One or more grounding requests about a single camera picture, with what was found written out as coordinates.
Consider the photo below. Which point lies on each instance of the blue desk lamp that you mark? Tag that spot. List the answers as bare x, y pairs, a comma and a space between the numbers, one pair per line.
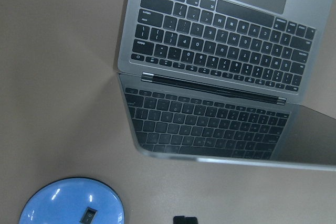
74, 200

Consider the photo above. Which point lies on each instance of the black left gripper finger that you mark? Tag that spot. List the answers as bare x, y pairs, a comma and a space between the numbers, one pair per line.
184, 220

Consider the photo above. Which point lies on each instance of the grey laptop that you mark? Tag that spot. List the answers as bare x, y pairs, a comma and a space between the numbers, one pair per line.
223, 81

